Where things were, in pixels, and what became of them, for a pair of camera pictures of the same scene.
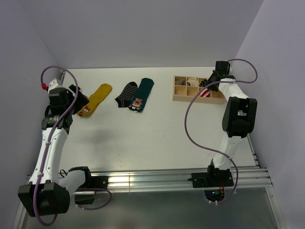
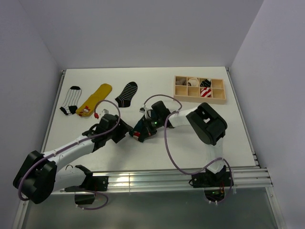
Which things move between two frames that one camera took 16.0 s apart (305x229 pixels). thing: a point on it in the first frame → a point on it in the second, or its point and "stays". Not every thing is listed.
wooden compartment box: [187, 89] stays
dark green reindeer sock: [140, 94] → [138, 131]
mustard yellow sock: [94, 99] stays
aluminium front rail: [247, 177] stays
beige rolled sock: [181, 81] stays
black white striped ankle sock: [124, 100] stays
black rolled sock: [202, 83] stays
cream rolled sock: [193, 81] stays
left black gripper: [81, 101] → [123, 128]
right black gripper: [214, 74] → [147, 127]
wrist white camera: [53, 84] → [105, 111]
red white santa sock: [205, 93] stays
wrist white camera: [230, 68] → [147, 112]
